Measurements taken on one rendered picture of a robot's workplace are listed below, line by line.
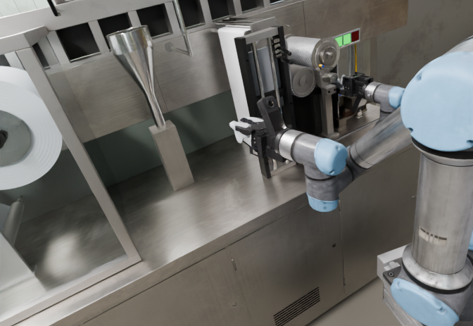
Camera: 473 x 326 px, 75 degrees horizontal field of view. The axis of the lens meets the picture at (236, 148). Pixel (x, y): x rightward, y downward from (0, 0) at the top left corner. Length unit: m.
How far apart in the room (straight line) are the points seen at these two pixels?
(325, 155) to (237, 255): 0.60
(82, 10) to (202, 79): 0.54
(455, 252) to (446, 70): 0.33
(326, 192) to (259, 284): 0.67
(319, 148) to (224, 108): 0.92
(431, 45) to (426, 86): 3.96
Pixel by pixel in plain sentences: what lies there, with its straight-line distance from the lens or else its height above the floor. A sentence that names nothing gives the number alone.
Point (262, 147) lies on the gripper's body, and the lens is 0.83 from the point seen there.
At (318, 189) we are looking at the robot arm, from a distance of 0.75.
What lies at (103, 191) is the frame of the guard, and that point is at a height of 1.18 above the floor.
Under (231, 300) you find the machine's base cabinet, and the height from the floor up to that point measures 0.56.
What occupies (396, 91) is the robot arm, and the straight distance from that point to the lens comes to 1.24.
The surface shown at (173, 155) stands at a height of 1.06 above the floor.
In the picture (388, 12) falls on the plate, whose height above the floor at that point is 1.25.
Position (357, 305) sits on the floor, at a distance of 1.92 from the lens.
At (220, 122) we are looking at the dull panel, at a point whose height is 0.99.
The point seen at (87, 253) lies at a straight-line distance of 1.04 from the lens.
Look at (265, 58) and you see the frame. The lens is 1.10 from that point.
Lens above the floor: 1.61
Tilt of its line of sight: 29 degrees down
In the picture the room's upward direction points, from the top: 14 degrees counter-clockwise
